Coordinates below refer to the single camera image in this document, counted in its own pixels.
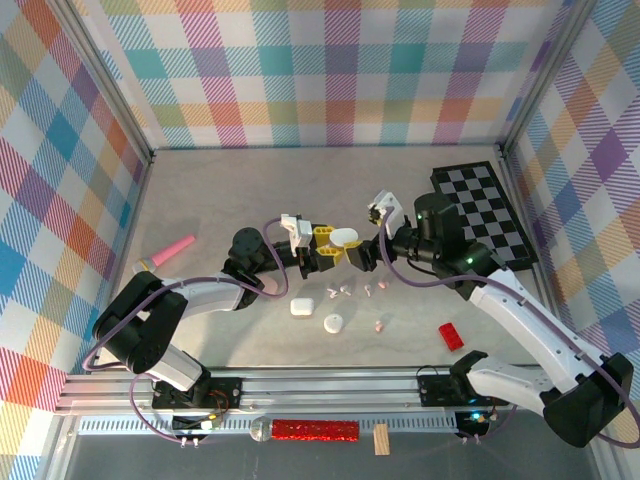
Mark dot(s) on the pink toy microphone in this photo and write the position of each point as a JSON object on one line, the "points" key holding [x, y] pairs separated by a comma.
{"points": [[172, 248]]}

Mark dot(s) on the red glitter microphone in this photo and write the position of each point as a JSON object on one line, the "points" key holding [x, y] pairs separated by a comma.
{"points": [[315, 431]]}

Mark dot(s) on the black electronics board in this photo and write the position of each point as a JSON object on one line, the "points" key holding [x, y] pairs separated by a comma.
{"points": [[192, 424], [470, 422]]}

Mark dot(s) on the white pink earbud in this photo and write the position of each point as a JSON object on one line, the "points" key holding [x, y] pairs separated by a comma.
{"points": [[368, 289]]}

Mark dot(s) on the aluminium frame post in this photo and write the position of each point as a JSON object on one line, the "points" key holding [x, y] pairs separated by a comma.
{"points": [[107, 75], [545, 75]]}

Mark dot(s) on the aluminium frame rail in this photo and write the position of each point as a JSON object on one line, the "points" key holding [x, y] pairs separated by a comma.
{"points": [[325, 387]]}

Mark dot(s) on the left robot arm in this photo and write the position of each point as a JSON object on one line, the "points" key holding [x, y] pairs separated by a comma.
{"points": [[210, 295]]}

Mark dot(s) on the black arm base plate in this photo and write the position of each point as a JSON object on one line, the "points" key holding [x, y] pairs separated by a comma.
{"points": [[225, 392], [435, 390]]}

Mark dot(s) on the white round earbud case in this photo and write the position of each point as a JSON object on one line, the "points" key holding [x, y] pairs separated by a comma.
{"points": [[333, 324]]}

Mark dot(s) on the red toy brick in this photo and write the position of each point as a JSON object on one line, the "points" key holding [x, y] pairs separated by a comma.
{"points": [[451, 336]]}

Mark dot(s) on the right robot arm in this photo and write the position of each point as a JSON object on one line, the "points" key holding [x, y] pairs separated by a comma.
{"points": [[525, 320]]}

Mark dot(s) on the white square earbud case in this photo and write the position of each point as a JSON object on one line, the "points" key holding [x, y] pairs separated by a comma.
{"points": [[301, 307]]}

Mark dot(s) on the perforated metal strip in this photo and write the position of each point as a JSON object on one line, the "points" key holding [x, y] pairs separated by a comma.
{"points": [[400, 424]]}

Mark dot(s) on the small wooden block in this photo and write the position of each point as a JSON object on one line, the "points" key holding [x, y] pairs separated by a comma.
{"points": [[381, 440]]}

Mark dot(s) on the black grey chessboard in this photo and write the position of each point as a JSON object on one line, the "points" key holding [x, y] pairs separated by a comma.
{"points": [[495, 200]]}

